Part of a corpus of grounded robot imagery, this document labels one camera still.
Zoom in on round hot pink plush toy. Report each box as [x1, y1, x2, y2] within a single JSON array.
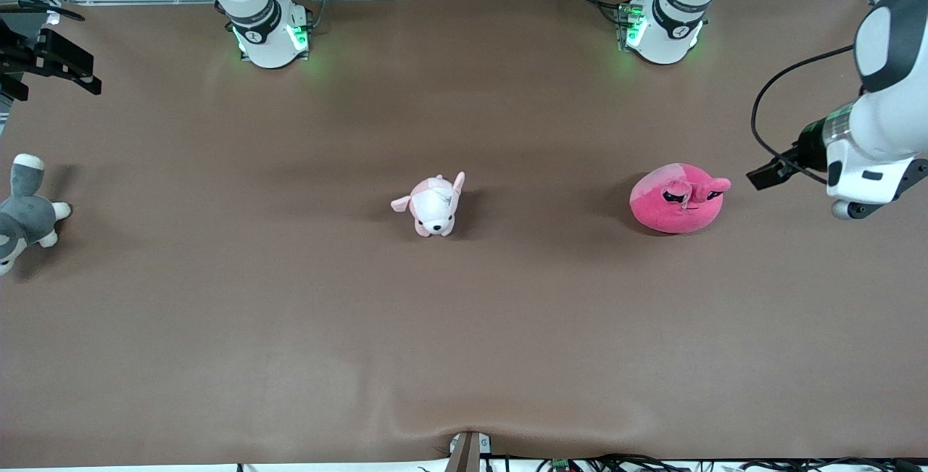
[[629, 163, 732, 235]]

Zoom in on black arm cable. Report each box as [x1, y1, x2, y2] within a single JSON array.
[[750, 44, 858, 187], [0, 0, 86, 22]]

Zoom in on brown camera mount bracket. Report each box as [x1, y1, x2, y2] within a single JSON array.
[[445, 431, 492, 472]]

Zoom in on brown table cover mat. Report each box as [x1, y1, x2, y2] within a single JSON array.
[[0, 0, 928, 469]]

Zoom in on grey white husky plush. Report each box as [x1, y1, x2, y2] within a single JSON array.
[[0, 154, 73, 276]]

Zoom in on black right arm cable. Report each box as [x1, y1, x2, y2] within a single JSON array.
[[0, 0, 86, 22]]

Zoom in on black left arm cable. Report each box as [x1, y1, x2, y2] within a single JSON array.
[[750, 44, 858, 187]]

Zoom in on black cable bundle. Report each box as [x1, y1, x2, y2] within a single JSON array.
[[536, 454, 928, 472]]

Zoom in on pale pink white puppy plush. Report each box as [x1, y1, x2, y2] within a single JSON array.
[[391, 172, 466, 238]]

